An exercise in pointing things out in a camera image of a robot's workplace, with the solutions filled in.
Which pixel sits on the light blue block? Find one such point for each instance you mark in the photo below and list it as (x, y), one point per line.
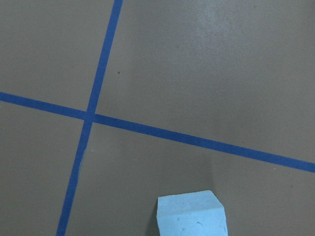
(191, 214)

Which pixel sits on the brown paper table mat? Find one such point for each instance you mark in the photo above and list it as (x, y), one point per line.
(106, 105)

